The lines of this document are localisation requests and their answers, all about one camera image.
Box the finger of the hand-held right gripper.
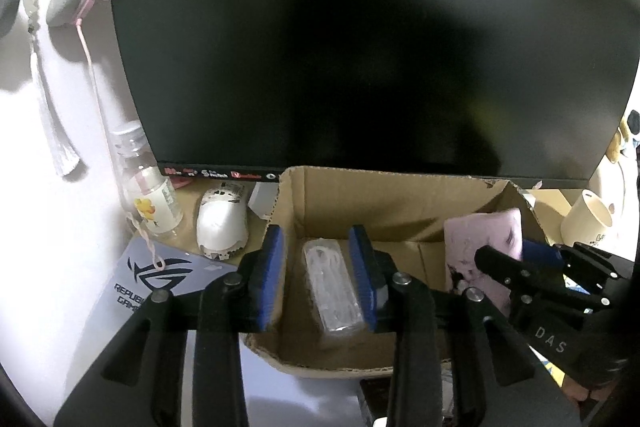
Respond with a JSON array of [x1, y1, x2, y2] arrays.
[[522, 239, 637, 295], [472, 244, 568, 308]]

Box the pink headset cable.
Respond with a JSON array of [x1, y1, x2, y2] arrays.
[[75, 19, 167, 272]]

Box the white tassel pendant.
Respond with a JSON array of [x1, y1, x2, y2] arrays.
[[22, 0, 82, 178]]

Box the black computer monitor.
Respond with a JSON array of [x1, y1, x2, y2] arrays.
[[107, 0, 640, 190]]

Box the white patterned computer mouse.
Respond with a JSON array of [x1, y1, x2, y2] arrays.
[[196, 186, 249, 261]]

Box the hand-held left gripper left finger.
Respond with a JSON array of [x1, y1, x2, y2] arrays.
[[52, 224, 288, 427]]

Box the brown cardboard box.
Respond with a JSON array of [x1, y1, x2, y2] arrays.
[[240, 165, 551, 380]]

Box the cream printed cup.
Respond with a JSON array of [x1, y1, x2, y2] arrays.
[[560, 189, 615, 254]]

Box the small white box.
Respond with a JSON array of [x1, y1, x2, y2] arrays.
[[248, 182, 280, 221]]

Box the light blue printed desk mat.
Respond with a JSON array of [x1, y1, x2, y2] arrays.
[[50, 237, 396, 427]]

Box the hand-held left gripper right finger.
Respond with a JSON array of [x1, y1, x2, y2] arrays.
[[348, 224, 583, 427]]

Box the white yellow plush toy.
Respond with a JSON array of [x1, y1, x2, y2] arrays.
[[597, 109, 640, 253]]

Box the clear plastic packet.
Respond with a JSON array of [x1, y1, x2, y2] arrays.
[[301, 238, 366, 339]]

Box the clear plastic bottle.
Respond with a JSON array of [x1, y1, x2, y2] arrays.
[[110, 122, 184, 238]]

